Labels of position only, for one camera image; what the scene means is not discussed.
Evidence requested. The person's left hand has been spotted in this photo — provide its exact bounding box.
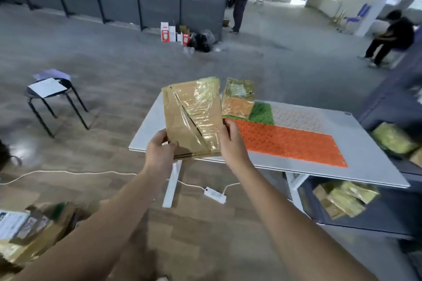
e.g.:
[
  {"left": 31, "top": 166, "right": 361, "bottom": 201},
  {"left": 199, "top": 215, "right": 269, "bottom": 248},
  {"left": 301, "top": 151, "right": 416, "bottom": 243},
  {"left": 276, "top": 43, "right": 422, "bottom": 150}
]
[{"left": 144, "top": 128, "right": 180, "bottom": 178}]

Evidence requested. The person's right hand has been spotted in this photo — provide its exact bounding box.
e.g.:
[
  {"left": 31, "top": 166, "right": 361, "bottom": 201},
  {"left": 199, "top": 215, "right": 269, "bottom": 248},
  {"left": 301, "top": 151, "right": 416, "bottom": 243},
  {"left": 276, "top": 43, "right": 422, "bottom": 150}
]
[{"left": 218, "top": 119, "right": 255, "bottom": 176}]

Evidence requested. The taped parcel with white label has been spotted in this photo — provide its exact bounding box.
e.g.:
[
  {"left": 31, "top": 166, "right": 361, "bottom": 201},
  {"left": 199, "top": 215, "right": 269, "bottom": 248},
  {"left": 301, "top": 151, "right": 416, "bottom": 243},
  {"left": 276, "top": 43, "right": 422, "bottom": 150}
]
[{"left": 221, "top": 77, "right": 256, "bottom": 119}]

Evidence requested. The taped brown parcel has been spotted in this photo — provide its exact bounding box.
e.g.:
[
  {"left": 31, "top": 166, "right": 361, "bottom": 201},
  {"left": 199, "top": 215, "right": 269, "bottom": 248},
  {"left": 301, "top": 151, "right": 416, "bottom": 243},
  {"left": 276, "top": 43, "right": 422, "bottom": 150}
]
[{"left": 161, "top": 76, "right": 225, "bottom": 159}]

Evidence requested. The pile of cardboard boxes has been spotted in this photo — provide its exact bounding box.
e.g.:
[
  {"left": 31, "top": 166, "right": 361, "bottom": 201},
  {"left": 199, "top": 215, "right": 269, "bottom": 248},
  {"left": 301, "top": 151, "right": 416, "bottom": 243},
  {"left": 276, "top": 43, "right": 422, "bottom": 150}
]
[{"left": 0, "top": 202, "right": 99, "bottom": 281}]

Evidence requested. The yellow parcel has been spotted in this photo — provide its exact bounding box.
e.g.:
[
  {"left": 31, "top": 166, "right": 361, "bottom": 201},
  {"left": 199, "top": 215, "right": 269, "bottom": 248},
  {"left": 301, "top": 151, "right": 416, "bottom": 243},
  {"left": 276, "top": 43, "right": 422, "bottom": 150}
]
[{"left": 371, "top": 122, "right": 419, "bottom": 156}]

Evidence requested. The person's right forearm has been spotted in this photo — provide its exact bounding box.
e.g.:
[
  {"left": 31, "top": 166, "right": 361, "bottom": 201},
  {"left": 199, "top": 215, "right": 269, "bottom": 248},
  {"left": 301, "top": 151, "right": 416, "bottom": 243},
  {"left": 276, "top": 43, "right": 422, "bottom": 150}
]
[{"left": 234, "top": 162, "right": 380, "bottom": 281}]

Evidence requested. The person's left forearm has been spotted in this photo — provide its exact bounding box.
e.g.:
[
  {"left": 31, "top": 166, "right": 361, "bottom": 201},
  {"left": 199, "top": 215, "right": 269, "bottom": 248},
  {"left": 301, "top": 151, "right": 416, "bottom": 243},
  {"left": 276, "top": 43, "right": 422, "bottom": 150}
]
[{"left": 10, "top": 167, "right": 165, "bottom": 281}]

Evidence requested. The green perforated plastic mat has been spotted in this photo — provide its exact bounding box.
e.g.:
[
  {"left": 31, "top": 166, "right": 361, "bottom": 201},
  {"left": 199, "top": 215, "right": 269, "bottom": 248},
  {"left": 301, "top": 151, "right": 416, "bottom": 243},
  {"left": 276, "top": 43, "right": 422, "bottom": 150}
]
[{"left": 222, "top": 102, "right": 275, "bottom": 126}]

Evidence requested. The white power strip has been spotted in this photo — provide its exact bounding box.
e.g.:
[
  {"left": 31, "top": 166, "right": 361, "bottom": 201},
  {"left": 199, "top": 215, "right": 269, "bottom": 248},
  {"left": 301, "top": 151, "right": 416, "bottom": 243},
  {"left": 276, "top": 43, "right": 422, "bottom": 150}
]
[{"left": 204, "top": 187, "right": 227, "bottom": 205}]

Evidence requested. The orange perforated plastic mat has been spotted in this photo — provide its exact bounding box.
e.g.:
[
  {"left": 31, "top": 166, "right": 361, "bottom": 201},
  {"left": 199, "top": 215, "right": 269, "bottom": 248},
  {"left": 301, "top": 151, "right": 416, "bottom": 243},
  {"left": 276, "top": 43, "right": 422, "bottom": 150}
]
[{"left": 224, "top": 118, "right": 349, "bottom": 169}]

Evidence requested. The white perforated plastic mat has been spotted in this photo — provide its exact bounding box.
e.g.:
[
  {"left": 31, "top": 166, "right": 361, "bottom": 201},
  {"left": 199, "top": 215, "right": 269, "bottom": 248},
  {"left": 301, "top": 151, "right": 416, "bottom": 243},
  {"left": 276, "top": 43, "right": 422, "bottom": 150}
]
[{"left": 270, "top": 106, "right": 332, "bottom": 135}]

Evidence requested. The black rubbish bag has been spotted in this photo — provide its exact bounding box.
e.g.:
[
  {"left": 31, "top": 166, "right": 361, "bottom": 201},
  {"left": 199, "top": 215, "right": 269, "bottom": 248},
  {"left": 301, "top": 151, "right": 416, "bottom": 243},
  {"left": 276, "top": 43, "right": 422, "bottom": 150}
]
[{"left": 190, "top": 32, "right": 213, "bottom": 54}]

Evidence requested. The black round stool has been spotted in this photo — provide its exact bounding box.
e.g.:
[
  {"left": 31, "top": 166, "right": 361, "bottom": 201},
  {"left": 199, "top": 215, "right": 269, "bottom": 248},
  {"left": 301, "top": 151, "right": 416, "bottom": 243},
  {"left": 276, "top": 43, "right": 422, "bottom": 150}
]
[{"left": 23, "top": 78, "right": 90, "bottom": 138}]

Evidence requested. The white table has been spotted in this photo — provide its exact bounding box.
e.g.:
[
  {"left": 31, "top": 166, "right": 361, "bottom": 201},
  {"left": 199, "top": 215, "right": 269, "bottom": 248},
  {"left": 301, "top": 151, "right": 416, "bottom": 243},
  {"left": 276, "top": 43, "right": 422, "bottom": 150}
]
[{"left": 128, "top": 91, "right": 411, "bottom": 209}]

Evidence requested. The white paper sheet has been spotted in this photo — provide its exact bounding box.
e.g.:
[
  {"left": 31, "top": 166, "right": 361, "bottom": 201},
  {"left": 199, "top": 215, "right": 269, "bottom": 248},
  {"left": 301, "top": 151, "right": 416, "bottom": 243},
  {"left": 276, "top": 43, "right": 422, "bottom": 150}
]
[{"left": 28, "top": 77, "right": 68, "bottom": 98}]

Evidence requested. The lilac paper folder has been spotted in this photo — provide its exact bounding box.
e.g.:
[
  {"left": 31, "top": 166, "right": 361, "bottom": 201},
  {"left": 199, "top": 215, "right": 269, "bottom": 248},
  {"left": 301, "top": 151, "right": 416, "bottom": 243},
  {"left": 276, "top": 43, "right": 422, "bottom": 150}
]
[{"left": 33, "top": 69, "right": 72, "bottom": 81}]

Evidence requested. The dark blue metal shelf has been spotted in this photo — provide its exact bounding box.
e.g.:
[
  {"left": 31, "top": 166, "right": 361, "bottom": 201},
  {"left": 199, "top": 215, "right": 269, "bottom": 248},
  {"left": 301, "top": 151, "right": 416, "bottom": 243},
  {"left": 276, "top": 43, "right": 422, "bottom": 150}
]
[{"left": 296, "top": 37, "right": 422, "bottom": 281}]

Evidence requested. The small wooden stool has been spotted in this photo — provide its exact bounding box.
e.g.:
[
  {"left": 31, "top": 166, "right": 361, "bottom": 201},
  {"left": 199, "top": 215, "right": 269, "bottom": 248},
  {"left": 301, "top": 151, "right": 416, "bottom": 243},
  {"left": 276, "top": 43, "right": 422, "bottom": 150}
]
[{"left": 329, "top": 2, "right": 347, "bottom": 26}]

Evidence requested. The blue plastic chair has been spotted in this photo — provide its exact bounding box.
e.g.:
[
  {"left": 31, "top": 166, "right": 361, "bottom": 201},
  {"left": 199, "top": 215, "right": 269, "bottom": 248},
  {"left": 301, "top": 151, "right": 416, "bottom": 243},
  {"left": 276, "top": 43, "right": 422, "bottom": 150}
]
[{"left": 342, "top": 3, "right": 371, "bottom": 33}]

